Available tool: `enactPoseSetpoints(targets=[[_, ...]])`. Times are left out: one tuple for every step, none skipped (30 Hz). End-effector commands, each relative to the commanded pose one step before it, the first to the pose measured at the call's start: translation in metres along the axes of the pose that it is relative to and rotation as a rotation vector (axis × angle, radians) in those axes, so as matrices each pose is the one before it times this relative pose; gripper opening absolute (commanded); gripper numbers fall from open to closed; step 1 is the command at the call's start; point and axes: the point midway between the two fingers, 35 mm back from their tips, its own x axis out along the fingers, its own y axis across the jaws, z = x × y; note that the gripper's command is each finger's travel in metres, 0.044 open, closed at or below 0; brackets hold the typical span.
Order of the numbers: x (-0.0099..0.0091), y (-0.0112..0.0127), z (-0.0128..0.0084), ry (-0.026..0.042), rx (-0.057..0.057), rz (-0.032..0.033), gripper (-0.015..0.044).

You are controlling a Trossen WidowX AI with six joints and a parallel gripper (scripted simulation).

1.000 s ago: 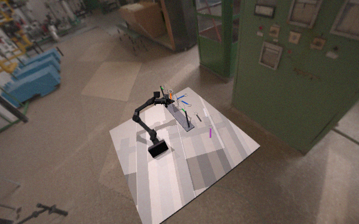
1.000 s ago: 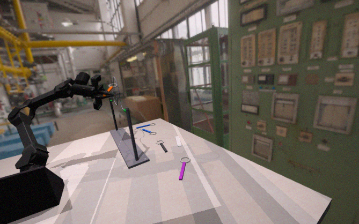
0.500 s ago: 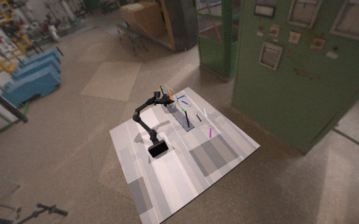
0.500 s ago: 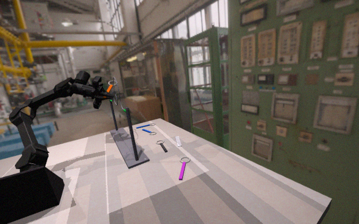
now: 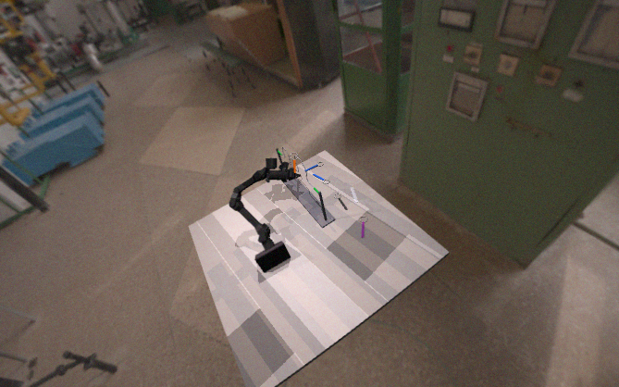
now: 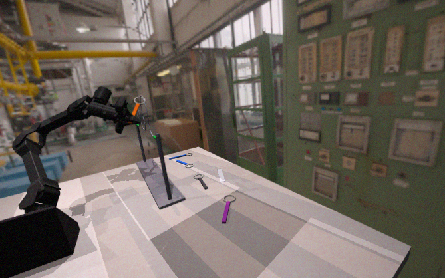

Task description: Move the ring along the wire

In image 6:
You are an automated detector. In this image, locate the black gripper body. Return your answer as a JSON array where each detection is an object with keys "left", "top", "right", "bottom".
[{"left": 100, "top": 97, "right": 126, "bottom": 134}]

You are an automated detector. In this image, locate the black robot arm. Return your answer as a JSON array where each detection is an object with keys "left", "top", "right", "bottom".
[{"left": 13, "top": 86, "right": 112, "bottom": 214}]

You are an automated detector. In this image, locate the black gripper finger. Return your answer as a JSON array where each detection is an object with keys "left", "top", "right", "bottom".
[
  {"left": 122, "top": 121, "right": 140, "bottom": 127},
  {"left": 122, "top": 108, "right": 141, "bottom": 122}
]

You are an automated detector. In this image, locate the magenta handle with grey loop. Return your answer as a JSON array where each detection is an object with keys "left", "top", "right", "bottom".
[{"left": 222, "top": 195, "right": 236, "bottom": 224}]

